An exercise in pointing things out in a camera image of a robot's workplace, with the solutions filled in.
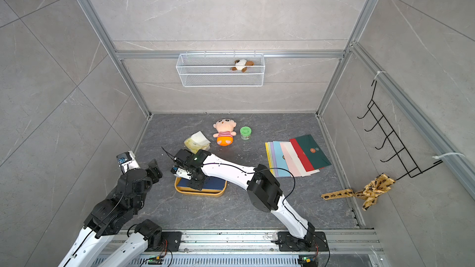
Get white wire mesh basket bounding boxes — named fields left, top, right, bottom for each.
left=176, top=52, right=265, bottom=87

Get yellow envelope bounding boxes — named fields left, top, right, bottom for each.
left=265, top=142, right=276, bottom=176

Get pink envelope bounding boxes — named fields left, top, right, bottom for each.
left=280, top=142, right=320, bottom=177

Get yellow plastic storage tray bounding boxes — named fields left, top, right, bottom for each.
left=174, top=178, right=228, bottom=197

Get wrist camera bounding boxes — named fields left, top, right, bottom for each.
left=116, top=151, right=141, bottom=174
left=171, top=167, right=192, bottom=180

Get black wall hook rack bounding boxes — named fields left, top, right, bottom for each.
left=357, top=80, right=443, bottom=181

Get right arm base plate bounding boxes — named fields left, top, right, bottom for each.
left=274, top=232, right=329, bottom=252

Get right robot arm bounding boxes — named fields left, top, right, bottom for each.
left=171, top=149, right=315, bottom=248

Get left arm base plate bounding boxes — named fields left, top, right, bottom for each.
left=129, top=231, right=183, bottom=252

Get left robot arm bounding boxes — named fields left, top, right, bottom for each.
left=59, top=159, right=168, bottom=267

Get lilac envelope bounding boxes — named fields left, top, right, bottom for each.
left=265, top=142, right=278, bottom=178

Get red envelope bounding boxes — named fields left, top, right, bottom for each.
left=290, top=138, right=315, bottom=173

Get dark green envelope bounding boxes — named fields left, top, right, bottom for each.
left=296, top=135, right=331, bottom=169

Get aluminium mounting rail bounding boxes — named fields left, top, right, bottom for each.
left=73, top=229, right=387, bottom=267

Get small brown white plush dog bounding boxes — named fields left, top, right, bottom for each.
left=231, top=59, right=254, bottom=73

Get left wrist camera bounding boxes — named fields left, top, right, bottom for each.
left=116, top=151, right=141, bottom=174

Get yellow patterned cloth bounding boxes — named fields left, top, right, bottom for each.
left=321, top=174, right=396, bottom=211

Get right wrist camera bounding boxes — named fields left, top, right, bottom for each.
left=171, top=167, right=192, bottom=180

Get pink plush doll orange pants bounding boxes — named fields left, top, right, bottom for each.
left=213, top=119, right=236, bottom=147

